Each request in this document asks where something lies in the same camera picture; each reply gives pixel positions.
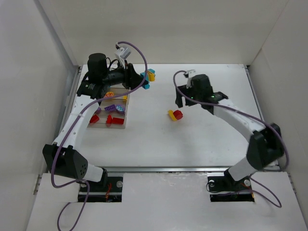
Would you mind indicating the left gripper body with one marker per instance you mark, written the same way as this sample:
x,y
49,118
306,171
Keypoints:
x,y
130,75

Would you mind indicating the yellow teal lego cluster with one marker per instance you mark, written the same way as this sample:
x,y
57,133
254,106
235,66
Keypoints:
x,y
150,77

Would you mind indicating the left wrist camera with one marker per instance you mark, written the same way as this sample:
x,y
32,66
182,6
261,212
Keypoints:
x,y
122,53

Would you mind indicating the red lego plate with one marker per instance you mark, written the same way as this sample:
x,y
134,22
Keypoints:
x,y
118,121

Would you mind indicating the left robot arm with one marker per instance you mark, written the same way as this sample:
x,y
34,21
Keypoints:
x,y
62,156

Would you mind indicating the purple paw lego brick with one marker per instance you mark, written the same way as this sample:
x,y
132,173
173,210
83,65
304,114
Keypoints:
x,y
120,108

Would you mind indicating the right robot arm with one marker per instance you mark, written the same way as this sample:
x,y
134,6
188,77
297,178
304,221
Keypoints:
x,y
265,144

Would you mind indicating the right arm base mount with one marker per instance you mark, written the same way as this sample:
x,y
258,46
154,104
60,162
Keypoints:
x,y
223,189

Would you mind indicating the yellow tall lego brick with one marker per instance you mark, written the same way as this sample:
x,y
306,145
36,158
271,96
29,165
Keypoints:
x,y
171,115

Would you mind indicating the red angled lego brick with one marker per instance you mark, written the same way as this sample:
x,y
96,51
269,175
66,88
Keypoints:
x,y
94,119

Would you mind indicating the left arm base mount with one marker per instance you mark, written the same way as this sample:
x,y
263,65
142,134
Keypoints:
x,y
110,193

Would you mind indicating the red curved lego brick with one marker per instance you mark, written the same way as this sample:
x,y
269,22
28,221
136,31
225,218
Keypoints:
x,y
109,121

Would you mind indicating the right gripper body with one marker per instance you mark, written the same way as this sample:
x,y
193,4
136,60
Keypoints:
x,y
182,95

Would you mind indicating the red flower lego brick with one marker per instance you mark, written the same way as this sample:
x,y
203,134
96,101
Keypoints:
x,y
178,114

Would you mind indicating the yellow curved lego brick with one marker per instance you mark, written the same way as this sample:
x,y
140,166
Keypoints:
x,y
109,94

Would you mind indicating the clear bin nearest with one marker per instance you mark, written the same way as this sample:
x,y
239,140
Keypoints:
x,y
102,121

